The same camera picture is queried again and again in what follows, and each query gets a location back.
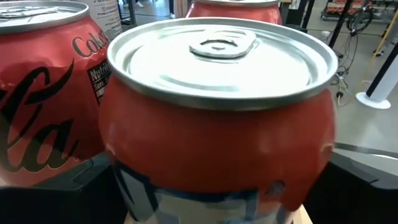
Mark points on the red wheeled cart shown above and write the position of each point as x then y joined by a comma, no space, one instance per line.
335,7

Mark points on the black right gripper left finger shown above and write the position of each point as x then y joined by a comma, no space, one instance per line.
62,205

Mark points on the black white stand pole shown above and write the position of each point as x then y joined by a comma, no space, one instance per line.
384,77

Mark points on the red-orange soda can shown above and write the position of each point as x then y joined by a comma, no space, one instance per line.
46,109

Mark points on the black slanted pole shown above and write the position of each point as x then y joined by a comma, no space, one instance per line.
340,23

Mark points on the white round stand base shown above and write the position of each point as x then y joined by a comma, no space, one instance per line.
373,101

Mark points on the red Fanta strawberry can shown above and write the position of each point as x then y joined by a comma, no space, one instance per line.
217,149
233,14

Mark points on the yellow stand leg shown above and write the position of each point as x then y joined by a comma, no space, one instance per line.
385,35

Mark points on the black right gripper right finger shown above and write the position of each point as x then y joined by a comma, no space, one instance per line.
357,205

